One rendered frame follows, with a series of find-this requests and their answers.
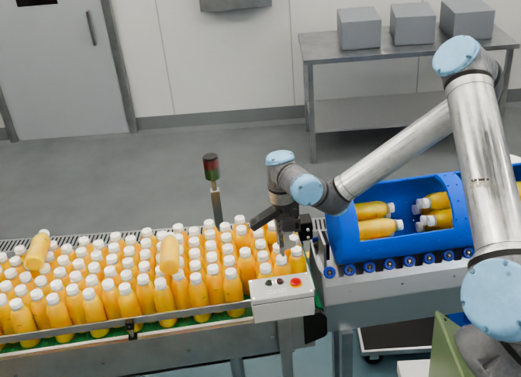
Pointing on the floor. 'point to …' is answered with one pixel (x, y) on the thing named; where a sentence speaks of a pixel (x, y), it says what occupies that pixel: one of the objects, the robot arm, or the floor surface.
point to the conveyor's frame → (165, 350)
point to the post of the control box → (285, 347)
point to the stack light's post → (217, 207)
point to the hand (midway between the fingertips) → (279, 248)
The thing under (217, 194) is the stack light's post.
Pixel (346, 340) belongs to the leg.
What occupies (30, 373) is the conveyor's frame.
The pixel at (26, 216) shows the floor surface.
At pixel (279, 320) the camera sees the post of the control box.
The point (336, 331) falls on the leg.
